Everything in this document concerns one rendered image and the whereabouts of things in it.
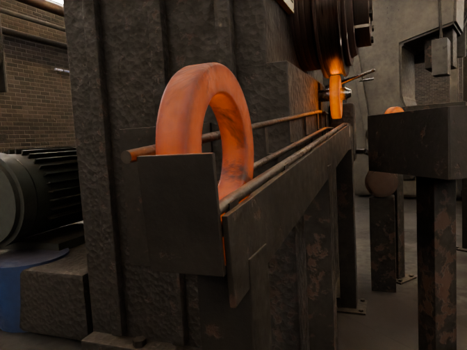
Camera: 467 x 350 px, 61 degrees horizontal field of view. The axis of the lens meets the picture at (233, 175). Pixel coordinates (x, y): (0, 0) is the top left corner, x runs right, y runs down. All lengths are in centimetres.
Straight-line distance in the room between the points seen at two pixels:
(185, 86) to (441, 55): 361
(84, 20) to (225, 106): 91
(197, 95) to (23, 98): 804
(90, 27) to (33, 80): 731
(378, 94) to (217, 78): 382
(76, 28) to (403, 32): 334
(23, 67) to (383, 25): 639
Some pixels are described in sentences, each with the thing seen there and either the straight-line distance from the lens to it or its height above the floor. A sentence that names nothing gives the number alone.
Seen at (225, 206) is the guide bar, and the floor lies 62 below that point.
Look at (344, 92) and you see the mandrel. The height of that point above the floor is 82.
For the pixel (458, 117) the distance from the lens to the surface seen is 86.
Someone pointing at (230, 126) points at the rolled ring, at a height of 70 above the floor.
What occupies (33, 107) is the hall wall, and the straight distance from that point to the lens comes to 849.
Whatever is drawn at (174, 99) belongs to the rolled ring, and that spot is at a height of 72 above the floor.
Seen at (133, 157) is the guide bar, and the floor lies 67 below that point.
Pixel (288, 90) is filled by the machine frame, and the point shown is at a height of 80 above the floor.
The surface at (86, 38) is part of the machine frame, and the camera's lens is 131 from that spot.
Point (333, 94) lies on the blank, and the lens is 142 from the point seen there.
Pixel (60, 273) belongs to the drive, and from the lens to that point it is 156.
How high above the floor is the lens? 68
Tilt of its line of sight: 5 degrees down
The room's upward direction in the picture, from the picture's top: 3 degrees counter-clockwise
